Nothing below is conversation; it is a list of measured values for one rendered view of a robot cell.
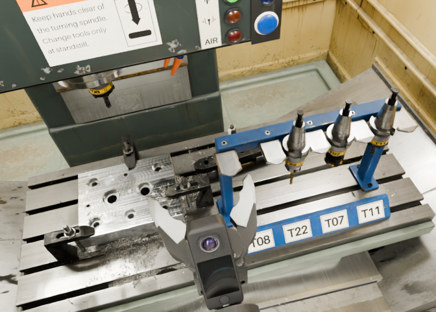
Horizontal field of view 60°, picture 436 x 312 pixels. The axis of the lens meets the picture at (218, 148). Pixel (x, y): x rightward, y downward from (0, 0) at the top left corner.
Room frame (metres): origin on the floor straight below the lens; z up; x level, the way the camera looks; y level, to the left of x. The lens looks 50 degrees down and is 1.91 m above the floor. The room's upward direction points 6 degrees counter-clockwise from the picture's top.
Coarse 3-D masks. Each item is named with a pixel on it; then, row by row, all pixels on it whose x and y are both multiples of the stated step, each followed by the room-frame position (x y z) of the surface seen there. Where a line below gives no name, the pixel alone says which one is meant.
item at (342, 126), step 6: (342, 114) 0.57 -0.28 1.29; (336, 120) 0.58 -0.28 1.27; (342, 120) 0.56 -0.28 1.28; (348, 120) 0.56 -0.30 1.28; (336, 126) 0.57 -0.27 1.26; (342, 126) 0.56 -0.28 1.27; (348, 126) 0.56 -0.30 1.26; (336, 132) 0.56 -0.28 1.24; (342, 132) 0.56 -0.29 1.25; (348, 132) 0.56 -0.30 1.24; (336, 138) 0.56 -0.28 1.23; (342, 138) 0.55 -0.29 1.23
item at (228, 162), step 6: (228, 150) 0.57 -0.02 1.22; (234, 150) 0.57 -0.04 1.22; (216, 156) 0.55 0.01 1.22; (222, 156) 0.55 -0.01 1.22; (228, 156) 0.55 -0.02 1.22; (234, 156) 0.55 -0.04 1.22; (216, 162) 0.54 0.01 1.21; (222, 162) 0.53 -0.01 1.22; (228, 162) 0.53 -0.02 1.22; (234, 162) 0.53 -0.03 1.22; (222, 168) 0.52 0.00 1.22; (228, 168) 0.52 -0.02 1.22; (234, 168) 0.51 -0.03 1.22; (240, 168) 0.51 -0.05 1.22; (222, 174) 0.50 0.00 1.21; (228, 174) 0.50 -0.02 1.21; (234, 174) 0.50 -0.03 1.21
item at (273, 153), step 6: (258, 144) 0.58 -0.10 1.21; (264, 144) 0.57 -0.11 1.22; (270, 144) 0.57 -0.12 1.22; (276, 144) 0.57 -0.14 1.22; (264, 150) 0.55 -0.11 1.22; (270, 150) 0.55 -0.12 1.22; (276, 150) 0.55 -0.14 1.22; (282, 150) 0.55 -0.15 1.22; (264, 156) 0.54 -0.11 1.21; (270, 156) 0.54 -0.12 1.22; (276, 156) 0.53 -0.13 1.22; (282, 156) 0.53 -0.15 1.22; (270, 162) 0.52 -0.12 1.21; (276, 162) 0.52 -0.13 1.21; (282, 162) 0.52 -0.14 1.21
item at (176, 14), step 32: (0, 0) 0.43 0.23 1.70; (160, 0) 0.46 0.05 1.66; (192, 0) 0.47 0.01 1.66; (0, 32) 0.43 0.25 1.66; (32, 32) 0.43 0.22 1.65; (160, 32) 0.46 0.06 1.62; (192, 32) 0.47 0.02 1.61; (224, 32) 0.47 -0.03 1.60; (0, 64) 0.43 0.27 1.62; (32, 64) 0.43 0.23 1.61; (64, 64) 0.44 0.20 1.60; (96, 64) 0.44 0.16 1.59; (128, 64) 0.45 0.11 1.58
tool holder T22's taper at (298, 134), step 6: (294, 126) 0.55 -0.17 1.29; (300, 126) 0.55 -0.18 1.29; (294, 132) 0.55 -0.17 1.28; (300, 132) 0.54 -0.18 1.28; (288, 138) 0.56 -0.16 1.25; (294, 138) 0.54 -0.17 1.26; (300, 138) 0.54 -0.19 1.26; (288, 144) 0.55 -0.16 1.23; (294, 144) 0.54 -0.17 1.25; (300, 144) 0.54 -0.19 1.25
